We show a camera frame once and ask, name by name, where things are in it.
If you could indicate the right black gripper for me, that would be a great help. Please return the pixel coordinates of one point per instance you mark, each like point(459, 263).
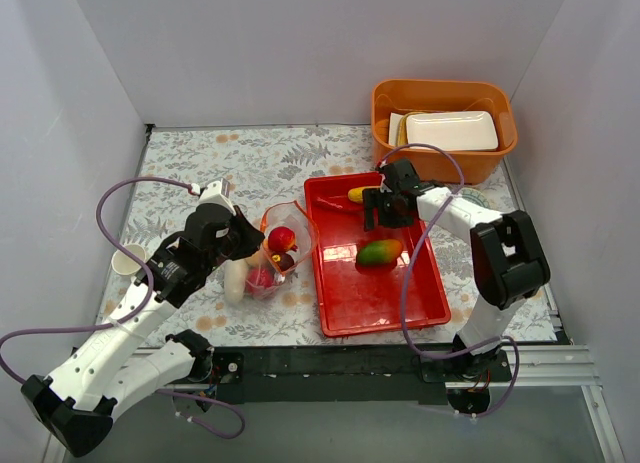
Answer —
point(382, 206)

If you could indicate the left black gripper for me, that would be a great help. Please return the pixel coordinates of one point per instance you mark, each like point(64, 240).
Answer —
point(242, 235)

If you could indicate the yellow corn toy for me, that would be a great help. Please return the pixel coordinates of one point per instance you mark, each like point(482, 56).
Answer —
point(355, 195)

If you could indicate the red pomegranate toy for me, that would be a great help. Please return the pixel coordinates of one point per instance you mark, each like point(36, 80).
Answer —
point(282, 239)

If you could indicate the red apple toy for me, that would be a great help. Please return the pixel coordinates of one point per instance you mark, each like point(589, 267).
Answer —
point(259, 281)

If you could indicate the dark purple fruit toy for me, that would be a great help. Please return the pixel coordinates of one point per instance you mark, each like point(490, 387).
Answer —
point(286, 263)

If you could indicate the clear zip top bag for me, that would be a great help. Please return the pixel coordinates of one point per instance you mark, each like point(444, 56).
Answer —
point(292, 215)

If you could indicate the green orange mango toy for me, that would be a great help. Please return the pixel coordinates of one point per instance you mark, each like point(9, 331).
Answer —
point(379, 252)

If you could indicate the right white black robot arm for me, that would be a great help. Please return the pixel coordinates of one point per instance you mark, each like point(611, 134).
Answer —
point(509, 264)

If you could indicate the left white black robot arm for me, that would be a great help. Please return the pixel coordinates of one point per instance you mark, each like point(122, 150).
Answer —
point(80, 401)

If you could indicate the red chili pepper toy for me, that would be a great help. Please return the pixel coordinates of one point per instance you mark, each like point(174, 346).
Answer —
point(337, 206)

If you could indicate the red plastic tray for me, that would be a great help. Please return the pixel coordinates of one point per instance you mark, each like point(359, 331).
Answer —
point(353, 299)

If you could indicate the yellow plates in bin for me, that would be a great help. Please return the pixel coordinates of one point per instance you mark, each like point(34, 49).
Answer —
point(398, 133)

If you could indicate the small patterned bowl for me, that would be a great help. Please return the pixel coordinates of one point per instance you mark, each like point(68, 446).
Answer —
point(474, 196)

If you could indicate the white rectangular plate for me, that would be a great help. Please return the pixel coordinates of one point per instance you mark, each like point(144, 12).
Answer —
point(452, 131)

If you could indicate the orange plastic bin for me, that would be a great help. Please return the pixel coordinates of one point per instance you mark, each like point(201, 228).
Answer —
point(403, 96)

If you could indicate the white cup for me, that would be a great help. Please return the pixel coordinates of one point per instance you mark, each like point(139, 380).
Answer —
point(124, 265)

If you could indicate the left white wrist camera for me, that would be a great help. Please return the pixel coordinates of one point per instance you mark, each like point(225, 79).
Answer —
point(216, 192)

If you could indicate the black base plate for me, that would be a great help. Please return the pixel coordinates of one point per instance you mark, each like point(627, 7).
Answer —
point(334, 374)

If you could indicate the aluminium frame rail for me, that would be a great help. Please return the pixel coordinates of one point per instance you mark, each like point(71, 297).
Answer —
point(532, 366)

